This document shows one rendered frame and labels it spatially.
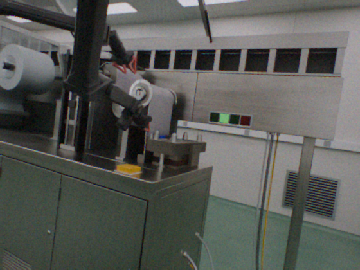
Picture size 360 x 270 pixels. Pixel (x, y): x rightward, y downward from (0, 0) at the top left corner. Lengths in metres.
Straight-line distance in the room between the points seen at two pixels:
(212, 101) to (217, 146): 2.47
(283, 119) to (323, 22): 2.73
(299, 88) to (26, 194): 1.49
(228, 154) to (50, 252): 2.94
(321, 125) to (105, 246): 1.13
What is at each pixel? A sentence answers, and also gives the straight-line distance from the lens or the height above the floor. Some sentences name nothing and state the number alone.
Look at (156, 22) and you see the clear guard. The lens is 1.74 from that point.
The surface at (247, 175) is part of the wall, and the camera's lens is 3.85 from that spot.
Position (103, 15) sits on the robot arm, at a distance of 0.61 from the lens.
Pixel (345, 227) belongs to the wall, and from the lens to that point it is 3.90.
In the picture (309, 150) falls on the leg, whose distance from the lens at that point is 1.56.
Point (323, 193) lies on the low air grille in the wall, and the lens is 3.78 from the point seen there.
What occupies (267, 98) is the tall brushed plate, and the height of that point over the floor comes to 1.32.
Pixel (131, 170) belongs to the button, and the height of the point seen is 0.92.
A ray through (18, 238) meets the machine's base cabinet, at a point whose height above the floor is 0.41.
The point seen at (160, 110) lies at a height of 1.18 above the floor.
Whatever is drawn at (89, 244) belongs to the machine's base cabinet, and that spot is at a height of 0.55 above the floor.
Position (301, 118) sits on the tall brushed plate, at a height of 1.23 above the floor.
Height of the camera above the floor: 1.14
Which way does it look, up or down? 3 degrees down
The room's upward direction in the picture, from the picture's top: 8 degrees clockwise
